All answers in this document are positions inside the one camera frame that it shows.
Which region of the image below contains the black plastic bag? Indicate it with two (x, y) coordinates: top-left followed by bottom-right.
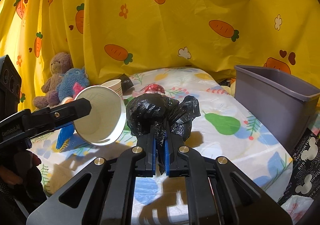
(126, 94), (201, 145)

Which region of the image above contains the green grid paper cup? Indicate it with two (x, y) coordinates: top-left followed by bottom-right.
(73, 85), (126, 146)

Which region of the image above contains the left gloved hand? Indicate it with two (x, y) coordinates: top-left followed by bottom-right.
(1, 147), (47, 213)

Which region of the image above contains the pink grid paper cup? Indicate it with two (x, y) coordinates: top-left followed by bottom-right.
(101, 79), (123, 98)

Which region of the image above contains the pink plastic bag back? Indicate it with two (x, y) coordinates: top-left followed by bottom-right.
(73, 82), (85, 98)

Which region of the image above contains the purple teddy bear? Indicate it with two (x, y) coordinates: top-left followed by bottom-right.
(33, 53), (73, 109)

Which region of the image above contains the blue plush monster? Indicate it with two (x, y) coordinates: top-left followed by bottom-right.
(56, 67), (90, 102)

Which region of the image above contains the lying orange paper cup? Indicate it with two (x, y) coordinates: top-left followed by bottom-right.
(61, 96), (74, 104)

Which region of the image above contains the red crumpled wrapper right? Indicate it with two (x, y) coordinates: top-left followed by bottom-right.
(140, 83), (165, 95)

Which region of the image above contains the grey plastic bin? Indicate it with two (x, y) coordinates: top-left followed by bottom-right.
(234, 65), (319, 154)

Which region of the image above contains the black mickey print bag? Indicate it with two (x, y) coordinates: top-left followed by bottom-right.
(277, 112), (320, 223)

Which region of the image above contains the yellow carrot print curtain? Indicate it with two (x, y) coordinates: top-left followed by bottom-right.
(1, 0), (319, 109)

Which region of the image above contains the floral bed sheet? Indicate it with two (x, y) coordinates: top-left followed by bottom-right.
(31, 68), (292, 224)

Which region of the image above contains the black wrapper at back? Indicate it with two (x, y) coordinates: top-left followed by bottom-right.
(119, 74), (133, 93)

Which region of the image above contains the yellow plush toy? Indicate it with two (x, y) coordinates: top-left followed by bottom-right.
(223, 78), (236, 96)

